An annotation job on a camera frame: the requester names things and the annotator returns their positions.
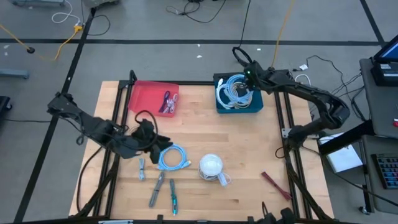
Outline laptop screen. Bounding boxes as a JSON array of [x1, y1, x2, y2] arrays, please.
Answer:
[[373, 35, 398, 63]]

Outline yellow floor cable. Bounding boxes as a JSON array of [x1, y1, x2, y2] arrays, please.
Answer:
[[0, 24, 84, 62]]

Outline grey floor bar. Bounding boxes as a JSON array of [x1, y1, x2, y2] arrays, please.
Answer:
[[0, 68, 30, 79]]

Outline teal cable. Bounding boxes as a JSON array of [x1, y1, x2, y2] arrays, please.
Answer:
[[169, 179, 178, 216]]

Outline orange floor cable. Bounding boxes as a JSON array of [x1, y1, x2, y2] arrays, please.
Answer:
[[271, 0, 295, 70]]

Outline black floor cable loop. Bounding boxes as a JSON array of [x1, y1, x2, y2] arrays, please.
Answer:
[[88, 14, 111, 36]]

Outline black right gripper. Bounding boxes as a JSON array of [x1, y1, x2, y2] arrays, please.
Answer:
[[238, 60, 266, 94]]

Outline black aluminium table frame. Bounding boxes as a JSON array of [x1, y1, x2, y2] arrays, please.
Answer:
[[74, 70, 335, 223]]

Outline black hanging arm cable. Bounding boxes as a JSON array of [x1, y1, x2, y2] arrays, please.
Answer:
[[76, 144, 105, 214]]

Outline short purple cable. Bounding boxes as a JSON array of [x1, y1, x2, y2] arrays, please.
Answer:
[[158, 90, 171, 114]]

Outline black stand beam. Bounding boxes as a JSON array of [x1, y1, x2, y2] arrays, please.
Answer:
[[317, 119, 374, 156]]

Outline red cable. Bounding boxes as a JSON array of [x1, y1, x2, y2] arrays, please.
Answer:
[[261, 171, 293, 201]]

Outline black keyboard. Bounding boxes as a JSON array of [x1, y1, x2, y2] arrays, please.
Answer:
[[371, 152, 398, 190]]

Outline black coiled floor cable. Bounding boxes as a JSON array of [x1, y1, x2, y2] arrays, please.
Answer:
[[231, 0, 253, 68]]

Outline long grey cable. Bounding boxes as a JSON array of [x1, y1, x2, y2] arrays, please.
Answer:
[[148, 170, 166, 208]]

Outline grey floor object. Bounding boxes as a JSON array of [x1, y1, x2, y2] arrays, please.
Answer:
[[83, 0, 121, 9]]

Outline short silver white cable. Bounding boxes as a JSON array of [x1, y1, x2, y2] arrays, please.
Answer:
[[166, 93, 178, 114]]

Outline white box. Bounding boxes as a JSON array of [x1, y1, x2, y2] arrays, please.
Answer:
[[318, 133, 364, 174]]

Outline white round dome device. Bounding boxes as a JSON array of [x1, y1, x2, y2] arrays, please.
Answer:
[[198, 153, 224, 182]]

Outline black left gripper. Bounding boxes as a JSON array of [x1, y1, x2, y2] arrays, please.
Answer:
[[132, 119, 174, 165]]

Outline grey keyboard desk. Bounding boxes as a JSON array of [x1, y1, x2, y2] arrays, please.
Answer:
[[360, 135, 398, 215]]

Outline white floor cable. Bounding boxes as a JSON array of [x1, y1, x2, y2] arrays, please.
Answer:
[[51, 0, 81, 26]]

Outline light blue cable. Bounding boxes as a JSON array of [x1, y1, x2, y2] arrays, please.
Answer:
[[224, 73, 254, 110], [157, 144, 193, 172]]

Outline grey floor equipment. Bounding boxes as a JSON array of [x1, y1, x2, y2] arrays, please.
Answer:
[[12, 0, 66, 7]]

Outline white looped cable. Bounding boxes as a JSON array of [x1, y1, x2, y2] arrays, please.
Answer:
[[294, 73, 312, 100]]

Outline black tangled floor cables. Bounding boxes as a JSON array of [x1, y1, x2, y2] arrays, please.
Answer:
[[166, 0, 228, 24]]

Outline black desktop device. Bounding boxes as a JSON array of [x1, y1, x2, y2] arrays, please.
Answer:
[[369, 57, 398, 87]]

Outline blue plastic tray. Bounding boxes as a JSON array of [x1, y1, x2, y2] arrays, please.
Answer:
[[213, 73, 264, 114]]

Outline red plastic tray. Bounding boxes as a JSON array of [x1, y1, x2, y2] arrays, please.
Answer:
[[127, 80, 180, 118]]

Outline black cable bundle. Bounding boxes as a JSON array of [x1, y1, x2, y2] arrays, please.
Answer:
[[306, 55, 368, 122]]

